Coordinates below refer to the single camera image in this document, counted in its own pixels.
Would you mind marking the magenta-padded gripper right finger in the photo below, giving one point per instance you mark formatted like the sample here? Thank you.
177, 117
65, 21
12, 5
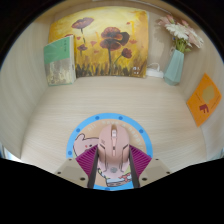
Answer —
140, 163

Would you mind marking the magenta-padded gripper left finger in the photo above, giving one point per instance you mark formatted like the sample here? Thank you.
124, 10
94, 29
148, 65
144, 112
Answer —
85, 163

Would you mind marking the pink computer mouse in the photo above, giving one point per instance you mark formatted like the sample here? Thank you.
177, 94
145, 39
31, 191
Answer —
113, 146

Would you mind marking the round blue-rimmed cartoon mouse pad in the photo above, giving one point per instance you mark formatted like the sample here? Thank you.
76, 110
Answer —
86, 128

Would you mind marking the orange-covered book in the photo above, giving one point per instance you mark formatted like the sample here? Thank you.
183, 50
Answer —
204, 100

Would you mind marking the pale teal faceted vase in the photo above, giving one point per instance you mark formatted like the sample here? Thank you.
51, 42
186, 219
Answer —
174, 68

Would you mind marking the green-covered book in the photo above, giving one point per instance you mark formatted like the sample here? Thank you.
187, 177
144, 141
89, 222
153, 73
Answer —
59, 61

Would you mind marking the yellow poppy flower painting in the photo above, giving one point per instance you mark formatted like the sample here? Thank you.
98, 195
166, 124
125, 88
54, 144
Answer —
100, 46

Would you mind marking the white and pink flower bouquet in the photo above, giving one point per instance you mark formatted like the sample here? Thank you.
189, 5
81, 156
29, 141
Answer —
180, 31

